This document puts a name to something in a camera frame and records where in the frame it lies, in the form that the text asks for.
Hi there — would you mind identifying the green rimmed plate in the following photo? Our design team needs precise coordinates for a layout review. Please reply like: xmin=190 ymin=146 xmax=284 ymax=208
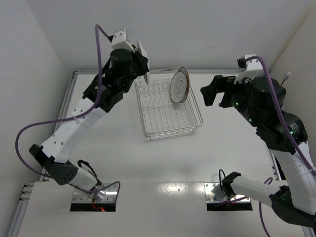
xmin=137 ymin=40 xmax=150 ymax=84

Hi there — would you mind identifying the black rimmed white plate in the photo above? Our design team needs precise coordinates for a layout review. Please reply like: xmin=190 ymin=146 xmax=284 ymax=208
xmin=170 ymin=72 xmax=186 ymax=103

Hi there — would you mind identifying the orange sunburst plate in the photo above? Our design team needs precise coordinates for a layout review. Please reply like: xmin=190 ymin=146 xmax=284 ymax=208
xmin=178 ymin=67 xmax=190 ymax=103

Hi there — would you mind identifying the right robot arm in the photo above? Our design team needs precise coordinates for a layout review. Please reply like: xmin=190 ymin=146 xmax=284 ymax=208
xmin=200 ymin=75 xmax=316 ymax=228

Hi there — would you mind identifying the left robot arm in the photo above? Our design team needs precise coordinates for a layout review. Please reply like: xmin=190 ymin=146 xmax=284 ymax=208
xmin=29 ymin=48 xmax=149 ymax=194

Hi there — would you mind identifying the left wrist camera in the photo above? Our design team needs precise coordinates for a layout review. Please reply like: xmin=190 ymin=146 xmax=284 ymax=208
xmin=111 ymin=28 xmax=133 ymax=51

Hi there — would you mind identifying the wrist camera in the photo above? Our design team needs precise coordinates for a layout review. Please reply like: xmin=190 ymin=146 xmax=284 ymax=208
xmin=111 ymin=28 xmax=133 ymax=51
xmin=236 ymin=54 xmax=263 ymax=81

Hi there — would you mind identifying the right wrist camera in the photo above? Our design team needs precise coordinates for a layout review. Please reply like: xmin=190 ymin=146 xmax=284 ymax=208
xmin=236 ymin=54 xmax=263 ymax=81

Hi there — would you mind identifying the black wall cable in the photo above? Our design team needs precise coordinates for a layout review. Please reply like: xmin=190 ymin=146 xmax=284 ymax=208
xmin=280 ymin=72 xmax=292 ymax=88

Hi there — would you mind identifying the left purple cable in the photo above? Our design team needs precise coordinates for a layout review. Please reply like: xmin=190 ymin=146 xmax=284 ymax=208
xmin=15 ymin=24 xmax=121 ymax=195

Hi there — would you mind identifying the purple cable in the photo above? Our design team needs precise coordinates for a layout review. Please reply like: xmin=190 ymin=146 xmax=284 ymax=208
xmin=244 ymin=55 xmax=316 ymax=237
xmin=15 ymin=24 xmax=121 ymax=195

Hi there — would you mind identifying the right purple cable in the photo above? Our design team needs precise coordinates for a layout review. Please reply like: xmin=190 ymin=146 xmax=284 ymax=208
xmin=244 ymin=55 xmax=316 ymax=237

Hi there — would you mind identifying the wire dish rack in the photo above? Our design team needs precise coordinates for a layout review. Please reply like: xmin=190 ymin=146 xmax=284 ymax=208
xmin=135 ymin=69 xmax=203 ymax=140

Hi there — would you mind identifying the right black base cable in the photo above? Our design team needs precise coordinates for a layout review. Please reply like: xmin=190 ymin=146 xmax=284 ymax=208
xmin=218 ymin=168 xmax=230 ymax=198

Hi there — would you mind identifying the black base cable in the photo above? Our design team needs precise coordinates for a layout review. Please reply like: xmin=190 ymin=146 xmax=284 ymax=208
xmin=218 ymin=168 xmax=230 ymax=198
xmin=77 ymin=159 xmax=102 ymax=186

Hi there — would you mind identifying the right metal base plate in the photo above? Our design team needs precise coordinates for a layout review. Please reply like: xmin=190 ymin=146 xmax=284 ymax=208
xmin=204 ymin=182 xmax=251 ymax=204

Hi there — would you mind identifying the metal base plate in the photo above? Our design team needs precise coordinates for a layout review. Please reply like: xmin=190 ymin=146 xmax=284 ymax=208
xmin=204 ymin=182 xmax=251 ymax=204
xmin=72 ymin=184 xmax=119 ymax=204

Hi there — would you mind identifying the left black base cable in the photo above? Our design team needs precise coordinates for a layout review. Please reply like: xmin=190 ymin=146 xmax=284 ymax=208
xmin=77 ymin=159 xmax=102 ymax=186

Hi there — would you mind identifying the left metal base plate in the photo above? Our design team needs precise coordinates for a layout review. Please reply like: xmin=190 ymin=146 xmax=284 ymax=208
xmin=72 ymin=184 xmax=119 ymax=204

